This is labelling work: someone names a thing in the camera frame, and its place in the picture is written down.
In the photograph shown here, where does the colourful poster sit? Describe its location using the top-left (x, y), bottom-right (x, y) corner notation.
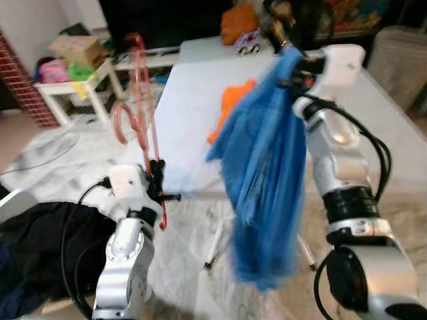
top-left (327, 0), bottom-right (427, 37)

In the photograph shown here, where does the pink bag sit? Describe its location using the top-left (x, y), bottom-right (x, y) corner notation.
top-left (39, 59), bottom-right (71, 84)

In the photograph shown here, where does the brown cardboard box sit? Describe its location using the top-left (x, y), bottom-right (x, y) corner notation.
top-left (50, 35), bottom-right (107, 67)

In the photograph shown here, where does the white folding table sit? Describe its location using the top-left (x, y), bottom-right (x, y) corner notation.
top-left (150, 48), bottom-right (427, 271)

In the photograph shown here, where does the black chair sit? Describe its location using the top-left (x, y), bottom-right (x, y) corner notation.
top-left (264, 0), bottom-right (334, 51)

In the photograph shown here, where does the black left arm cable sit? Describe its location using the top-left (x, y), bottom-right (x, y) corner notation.
top-left (60, 179), bottom-right (114, 317)

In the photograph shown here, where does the pink plastic hanger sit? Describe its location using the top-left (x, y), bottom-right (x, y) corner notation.
top-left (110, 33), bottom-right (167, 231)

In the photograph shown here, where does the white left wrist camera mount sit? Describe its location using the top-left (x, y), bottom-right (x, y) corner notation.
top-left (107, 165), bottom-right (151, 217)

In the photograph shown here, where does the grey mesh laundry basket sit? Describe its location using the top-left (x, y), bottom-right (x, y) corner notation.
top-left (367, 27), bottom-right (427, 114)

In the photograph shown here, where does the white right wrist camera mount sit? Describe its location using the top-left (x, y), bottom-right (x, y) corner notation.
top-left (314, 45), bottom-right (366, 101)

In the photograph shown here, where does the white low tv bench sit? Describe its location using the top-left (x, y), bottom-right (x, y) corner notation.
top-left (110, 37), bottom-right (234, 73)

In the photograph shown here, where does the white toy car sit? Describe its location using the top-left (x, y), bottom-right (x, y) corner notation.
top-left (234, 29), bottom-right (262, 56)

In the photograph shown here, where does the green toy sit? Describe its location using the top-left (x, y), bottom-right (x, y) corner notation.
top-left (67, 61), bottom-right (97, 82)

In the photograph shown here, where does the orange garment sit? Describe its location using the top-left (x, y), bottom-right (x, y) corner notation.
top-left (207, 79), bottom-right (258, 144)

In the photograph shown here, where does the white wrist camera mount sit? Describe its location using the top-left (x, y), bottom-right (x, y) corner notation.
top-left (107, 165), bottom-right (151, 217)
top-left (314, 45), bottom-right (366, 101)

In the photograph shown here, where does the orange bag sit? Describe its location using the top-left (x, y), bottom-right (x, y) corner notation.
top-left (220, 3), bottom-right (261, 46)

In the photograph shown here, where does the small white side table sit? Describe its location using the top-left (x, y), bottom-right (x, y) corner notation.
top-left (33, 57), bottom-right (124, 127)

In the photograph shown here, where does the black garment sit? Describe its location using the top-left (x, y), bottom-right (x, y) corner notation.
top-left (0, 201), bottom-right (117, 319)

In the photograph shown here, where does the blue shirt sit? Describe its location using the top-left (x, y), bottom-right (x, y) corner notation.
top-left (205, 48), bottom-right (309, 292)

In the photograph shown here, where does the black television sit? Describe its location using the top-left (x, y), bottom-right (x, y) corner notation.
top-left (99, 0), bottom-right (274, 53)

